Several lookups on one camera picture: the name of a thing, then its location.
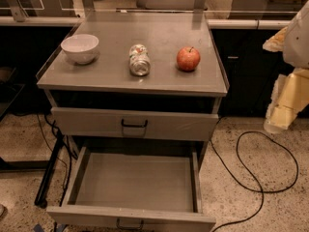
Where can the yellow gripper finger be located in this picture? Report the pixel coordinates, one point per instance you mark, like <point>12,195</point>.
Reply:
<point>276,42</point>
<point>290,95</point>

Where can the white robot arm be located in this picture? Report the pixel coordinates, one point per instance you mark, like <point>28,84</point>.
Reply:
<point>296,44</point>

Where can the closed upper grey drawer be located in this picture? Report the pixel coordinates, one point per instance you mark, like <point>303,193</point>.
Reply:
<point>136,124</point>

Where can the grey drawer cabinet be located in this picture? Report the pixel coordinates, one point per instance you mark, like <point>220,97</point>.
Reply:
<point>107,82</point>

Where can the open middle grey drawer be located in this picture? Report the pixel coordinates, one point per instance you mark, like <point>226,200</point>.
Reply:
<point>157,191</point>

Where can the red apple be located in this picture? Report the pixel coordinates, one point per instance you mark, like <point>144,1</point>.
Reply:
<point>188,58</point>

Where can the white ceramic bowl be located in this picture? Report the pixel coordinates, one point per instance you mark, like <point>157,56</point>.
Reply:
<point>81,48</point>

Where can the black table leg frame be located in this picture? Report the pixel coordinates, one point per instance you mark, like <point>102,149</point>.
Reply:
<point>40,199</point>

